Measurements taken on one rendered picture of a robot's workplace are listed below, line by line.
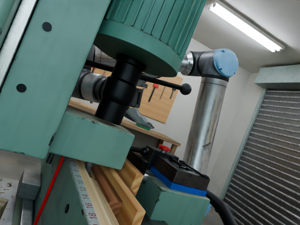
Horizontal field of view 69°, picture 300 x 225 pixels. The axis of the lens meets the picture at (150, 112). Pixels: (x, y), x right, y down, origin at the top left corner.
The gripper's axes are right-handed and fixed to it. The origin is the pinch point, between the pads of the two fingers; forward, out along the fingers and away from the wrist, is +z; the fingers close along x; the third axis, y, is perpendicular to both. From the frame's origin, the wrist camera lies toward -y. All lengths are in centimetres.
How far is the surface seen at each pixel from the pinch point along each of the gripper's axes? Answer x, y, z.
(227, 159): 96, 395, 20
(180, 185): 15.1, -13.0, 12.6
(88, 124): 5.1, -26.2, -1.7
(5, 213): 26.0, -27.5, -16.1
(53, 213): 18.4, -30.9, -1.8
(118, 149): 9.0, -21.8, 2.1
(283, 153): 49, 320, 92
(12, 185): 25.9, -19.8, -25.1
